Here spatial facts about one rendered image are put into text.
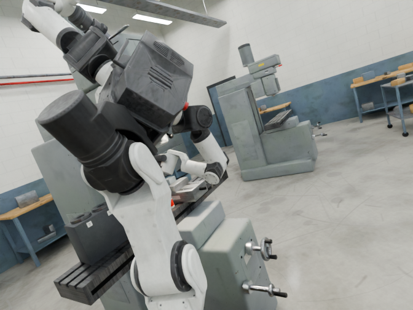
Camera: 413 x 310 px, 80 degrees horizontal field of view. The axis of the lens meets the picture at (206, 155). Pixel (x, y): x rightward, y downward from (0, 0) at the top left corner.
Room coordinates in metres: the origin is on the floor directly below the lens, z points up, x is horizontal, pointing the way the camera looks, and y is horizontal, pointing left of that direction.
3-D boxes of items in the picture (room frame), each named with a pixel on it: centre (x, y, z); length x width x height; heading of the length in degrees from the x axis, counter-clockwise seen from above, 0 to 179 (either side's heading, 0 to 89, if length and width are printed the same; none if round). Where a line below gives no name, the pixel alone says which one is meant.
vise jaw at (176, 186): (1.48, 0.22, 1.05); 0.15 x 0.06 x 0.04; 146
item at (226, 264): (1.45, 0.29, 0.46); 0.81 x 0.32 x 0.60; 56
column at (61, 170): (1.81, 0.82, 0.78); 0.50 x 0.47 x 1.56; 56
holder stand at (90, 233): (1.11, 0.59, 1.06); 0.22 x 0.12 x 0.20; 139
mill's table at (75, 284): (1.42, 0.33, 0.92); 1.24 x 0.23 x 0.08; 146
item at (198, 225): (1.46, 0.31, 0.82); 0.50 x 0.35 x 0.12; 56
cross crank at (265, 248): (1.18, -0.11, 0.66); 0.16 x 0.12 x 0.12; 56
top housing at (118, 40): (1.47, 0.32, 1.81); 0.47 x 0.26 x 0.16; 56
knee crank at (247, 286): (1.05, -0.05, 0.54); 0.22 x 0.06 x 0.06; 56
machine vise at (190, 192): (1.50, 0.25, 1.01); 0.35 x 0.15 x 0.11; 56
